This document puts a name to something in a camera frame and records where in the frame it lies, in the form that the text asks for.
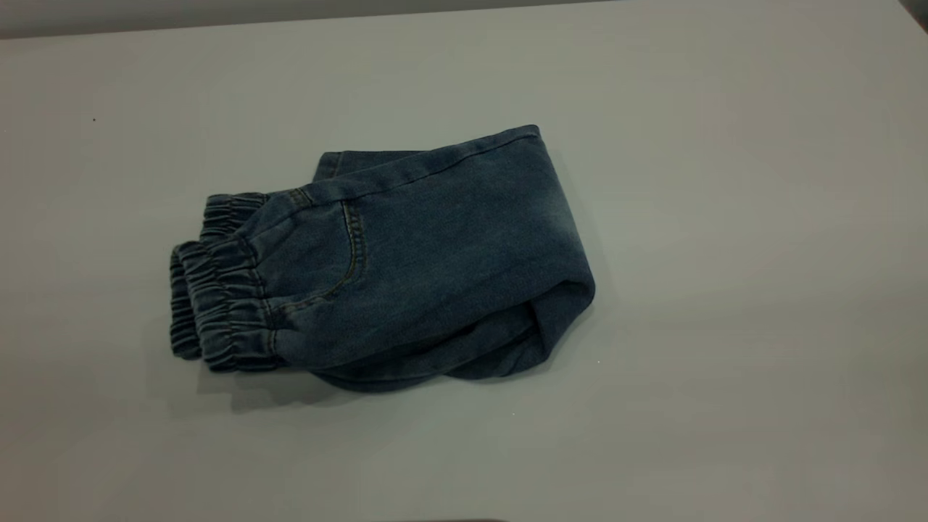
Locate blue denim printed shorts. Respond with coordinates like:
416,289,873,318
168,125,597,394

